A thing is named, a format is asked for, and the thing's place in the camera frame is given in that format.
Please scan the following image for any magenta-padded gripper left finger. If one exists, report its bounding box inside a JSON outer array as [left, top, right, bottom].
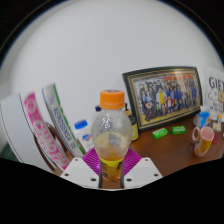
[[60, 147, 103, 189]]

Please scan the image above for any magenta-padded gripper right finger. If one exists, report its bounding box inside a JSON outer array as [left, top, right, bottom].
[[123, 147, 164, 189]]

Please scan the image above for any orange-capped juice bottle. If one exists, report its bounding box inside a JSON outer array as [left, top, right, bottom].
[[90, 89, 134, 183]]

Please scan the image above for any white blue-capped bottle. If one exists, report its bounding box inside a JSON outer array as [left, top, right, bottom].
[[73, 119, 95, 153]]

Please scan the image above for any small green packet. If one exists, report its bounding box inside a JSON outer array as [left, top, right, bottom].
[[151, 127, 169, 140], [171, 125, 187, 135]]

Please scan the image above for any brown pump bottle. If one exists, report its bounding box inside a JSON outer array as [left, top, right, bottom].
[[124, 103, 140, 142]]

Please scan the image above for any white green-blue shuttlecock tube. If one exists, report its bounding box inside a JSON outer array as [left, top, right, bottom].
[[41, 83, 86, 158]]

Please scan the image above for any pink shuttlecock tube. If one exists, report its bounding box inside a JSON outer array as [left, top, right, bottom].
[[20, 91, 71, 171]]

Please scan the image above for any pink and yellow mug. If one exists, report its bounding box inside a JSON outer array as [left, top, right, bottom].
[[191, 125, 215, 158]]

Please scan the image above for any white flat panel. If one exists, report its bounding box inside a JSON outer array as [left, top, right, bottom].
[[0, 93, 54, 173]]

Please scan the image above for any framed group photo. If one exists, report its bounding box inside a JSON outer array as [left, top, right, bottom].
[[121, 66, 203, 133]]

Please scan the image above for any flat round red coaster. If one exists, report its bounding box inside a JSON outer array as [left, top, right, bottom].
[[211, 133, 220, 145]]

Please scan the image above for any blue tissue pack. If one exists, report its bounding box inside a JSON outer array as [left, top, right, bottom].
[[196, 110, 212, 129]]

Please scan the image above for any small snack packet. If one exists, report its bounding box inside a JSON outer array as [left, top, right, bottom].
[[213, 121, 224, 132]]

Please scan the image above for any white paper gift bag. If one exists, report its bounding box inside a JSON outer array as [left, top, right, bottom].
[[202, 66, 224, 116]]

